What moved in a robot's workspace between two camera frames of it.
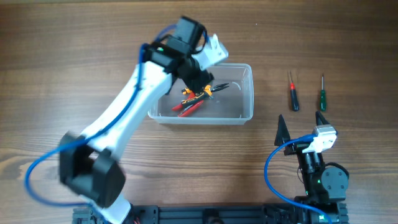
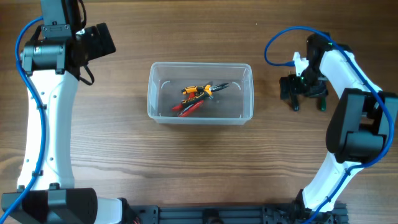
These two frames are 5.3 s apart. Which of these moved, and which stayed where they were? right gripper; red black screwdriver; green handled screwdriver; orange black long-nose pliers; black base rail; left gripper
Moved: left gripper; right gripper
Stayed: black base rail; orange black long-nose pliers; red black screwdriver; green handled screwdriver
